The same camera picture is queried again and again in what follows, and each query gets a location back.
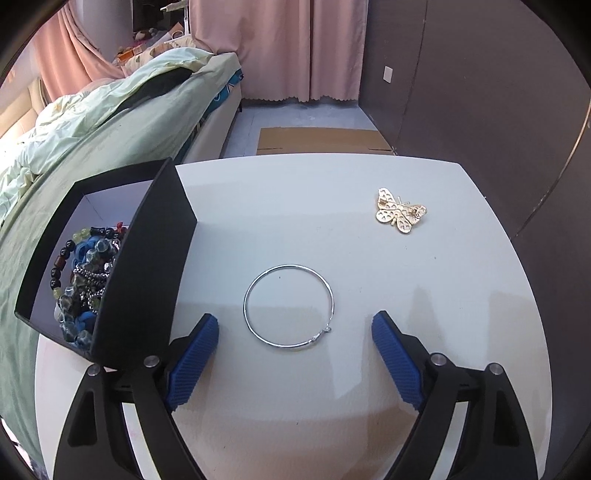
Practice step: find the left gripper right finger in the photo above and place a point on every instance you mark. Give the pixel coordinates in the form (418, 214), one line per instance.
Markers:
(495, 442)

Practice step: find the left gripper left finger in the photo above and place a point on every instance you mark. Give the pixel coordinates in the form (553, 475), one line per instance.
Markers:
(95, 443)

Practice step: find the black jewelry box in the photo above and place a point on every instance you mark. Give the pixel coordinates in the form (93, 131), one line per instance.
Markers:
(136, 312)

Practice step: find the silver bangle hoop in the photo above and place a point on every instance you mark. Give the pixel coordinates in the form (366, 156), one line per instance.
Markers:
(289, 307)

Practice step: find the gold butterfly brooch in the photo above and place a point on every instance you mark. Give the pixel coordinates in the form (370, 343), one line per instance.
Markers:
(402, 215)

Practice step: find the light green duvet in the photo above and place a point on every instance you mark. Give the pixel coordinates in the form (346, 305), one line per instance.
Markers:
(66, 121)

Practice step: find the bed with green sheet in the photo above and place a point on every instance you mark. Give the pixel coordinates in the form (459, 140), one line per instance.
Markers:
(152, 125)

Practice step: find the flat brown cardboard sheet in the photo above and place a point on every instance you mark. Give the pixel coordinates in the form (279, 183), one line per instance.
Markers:
(293, 140)

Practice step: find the patterned pillow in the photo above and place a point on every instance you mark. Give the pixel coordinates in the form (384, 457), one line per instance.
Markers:
(143, 54)

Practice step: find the pink curtain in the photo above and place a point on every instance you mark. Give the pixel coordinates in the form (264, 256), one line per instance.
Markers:
(302, 50)

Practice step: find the white wall socket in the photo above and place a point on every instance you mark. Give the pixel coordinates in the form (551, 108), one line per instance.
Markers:
(388, 74)

